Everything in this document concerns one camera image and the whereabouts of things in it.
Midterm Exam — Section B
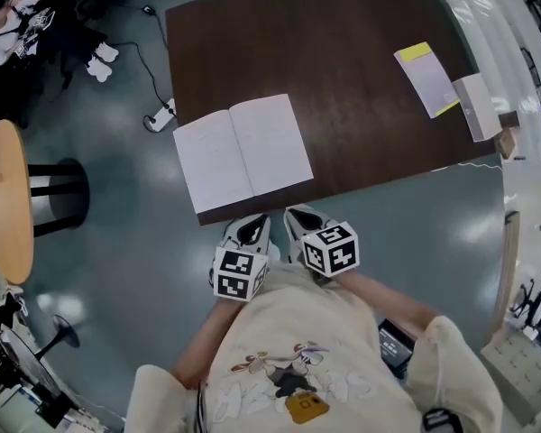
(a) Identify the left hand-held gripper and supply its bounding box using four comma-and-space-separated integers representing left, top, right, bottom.
206, 213, 273, 304

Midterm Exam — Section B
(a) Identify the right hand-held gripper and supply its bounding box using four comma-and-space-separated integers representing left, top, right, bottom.
282, 204, 361, 280

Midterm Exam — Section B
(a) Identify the white book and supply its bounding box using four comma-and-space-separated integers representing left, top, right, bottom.
172, 93, 316, 217

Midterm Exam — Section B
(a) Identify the person's right forearm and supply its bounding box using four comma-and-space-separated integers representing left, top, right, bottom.
337, 270, 439, 338

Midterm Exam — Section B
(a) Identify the person's left forearm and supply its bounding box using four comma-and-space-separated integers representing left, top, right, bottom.
170, 296, 241, 390

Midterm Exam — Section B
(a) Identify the cream cartoon print shirt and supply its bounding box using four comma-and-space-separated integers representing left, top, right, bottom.
124, 262, 505, 433

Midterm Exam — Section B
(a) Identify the black box with label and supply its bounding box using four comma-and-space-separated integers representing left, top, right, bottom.
377, 318, 418, 373

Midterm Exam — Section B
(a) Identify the white power strip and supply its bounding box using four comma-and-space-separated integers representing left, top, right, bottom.
143, 97, 179, 133

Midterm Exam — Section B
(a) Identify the wooden board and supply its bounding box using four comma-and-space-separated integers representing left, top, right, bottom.
490, 209, 522, 336

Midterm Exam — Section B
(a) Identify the black stand with round base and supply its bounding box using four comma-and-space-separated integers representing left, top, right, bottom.
33, 314, 81, 358

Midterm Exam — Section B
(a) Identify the black round table base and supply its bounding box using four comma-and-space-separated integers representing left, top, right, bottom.
26, 157, 91, 239

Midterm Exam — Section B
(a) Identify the yellow-edged lilac notebook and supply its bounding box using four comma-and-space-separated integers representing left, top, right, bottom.
392, 41, 462, 120

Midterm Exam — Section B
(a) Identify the white rectangular box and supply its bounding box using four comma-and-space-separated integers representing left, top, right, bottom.
451, 72, 502, 143

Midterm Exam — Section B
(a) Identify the small brown cardboard box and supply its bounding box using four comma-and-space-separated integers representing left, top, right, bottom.
494, 127, 520, 160

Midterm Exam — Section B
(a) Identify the round light wooden table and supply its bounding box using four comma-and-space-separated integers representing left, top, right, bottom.
0, 119, 35, 286

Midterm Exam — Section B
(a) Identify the thin white cable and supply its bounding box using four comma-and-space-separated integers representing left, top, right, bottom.
427, 161, 504, 173

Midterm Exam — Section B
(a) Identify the black strap device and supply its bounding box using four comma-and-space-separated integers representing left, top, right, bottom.
420, 407, 463, 433

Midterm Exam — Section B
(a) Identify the black power cable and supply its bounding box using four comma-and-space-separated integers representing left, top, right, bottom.
110, 9, 178, 131

